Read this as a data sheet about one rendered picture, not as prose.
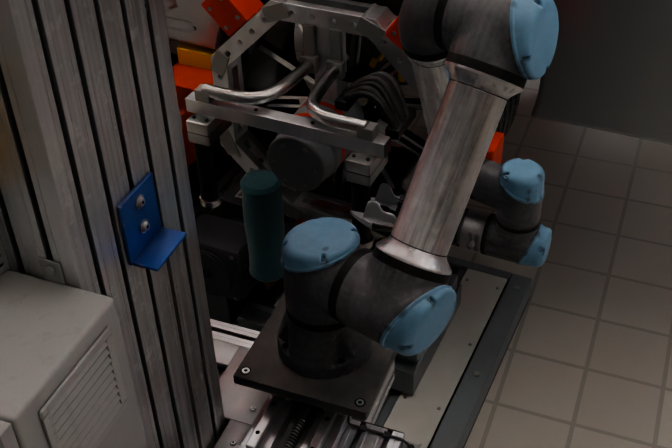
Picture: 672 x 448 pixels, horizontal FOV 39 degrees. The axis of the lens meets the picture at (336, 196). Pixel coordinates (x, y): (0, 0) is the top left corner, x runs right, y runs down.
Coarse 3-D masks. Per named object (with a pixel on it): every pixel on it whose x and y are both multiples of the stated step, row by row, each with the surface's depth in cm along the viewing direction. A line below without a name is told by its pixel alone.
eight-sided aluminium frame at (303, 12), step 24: (288, 0) 187; (312, 0) 188; (336, 0) 187; (264, 24) 191; (312, 24) 186; (336, 24) 184; (360, 24) 181; (384, 24) 181; (240, 48) 198; (384, 48) 182; (216, 72) 204; (240, 72) 208; (408, 72) 183; (240, 144) 214; (264, 168) 216; (288, 192) 218; (288, 216) 220; (312, 216) 216; (336, 216) 213
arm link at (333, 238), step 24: (288, 240) 141; (312, 240) 140; (336, 240) 139; (288, 264) 139; (312, 264) 137; (336, 264) 137; (288, 288) 143; (312, 288) 139; (336, 288) 136; (312, 312) 142
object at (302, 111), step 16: (304, 112) 192; (336, 112) 193; (352, 112) 196; (272, 144) 189; (288, 144) 187; (304, 144) 185; (320, 144) 187; (272, 160) 191; (288, 160) 189; (304, 160) 188; (320, 160) 186; (336, 160) 191; (288, 176) 192; (304, 176) 190; (320, 176) 188
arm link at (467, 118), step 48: (480, 0) 129; (528, 0) 126; (480, 48) 128; (528, 48) 125; (480, 96) 130; (432, 144) 132; (480, 144) 131; (432, 192) 131; (384, 240) 136; (432, 240) 132; (384, 288) 132; (432, 288) 132; (384, 336) 132; (432, 336) 136
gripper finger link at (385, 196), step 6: (384, 186) 178; (378, 192) 180; (384, 192) 179; (390, 192) 178; (372, 198) 181; (378, 198) 180; (384, 198) 180; (390, 198) 179; (396, 198) 178; (384, 204) 180; (390, 204) 179; (396, 204) 179; (384, 210) 180; (390, 210) 179
